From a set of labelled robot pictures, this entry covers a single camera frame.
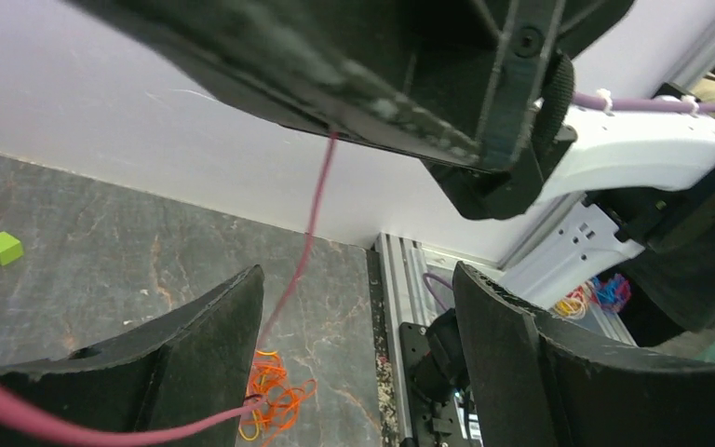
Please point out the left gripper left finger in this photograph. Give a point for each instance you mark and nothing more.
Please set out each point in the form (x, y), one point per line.
(188, 364)

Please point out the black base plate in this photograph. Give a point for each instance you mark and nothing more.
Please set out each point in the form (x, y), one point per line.
(434, 372)

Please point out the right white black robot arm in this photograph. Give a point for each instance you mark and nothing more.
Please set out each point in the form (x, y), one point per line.
(625, 156)

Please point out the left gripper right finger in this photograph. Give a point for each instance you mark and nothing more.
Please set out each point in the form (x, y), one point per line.
(541, 380)

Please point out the green cube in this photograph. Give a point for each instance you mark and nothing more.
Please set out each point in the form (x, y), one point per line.
(10, 249)

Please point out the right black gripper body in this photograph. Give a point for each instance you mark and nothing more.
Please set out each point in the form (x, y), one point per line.
(477, 90)

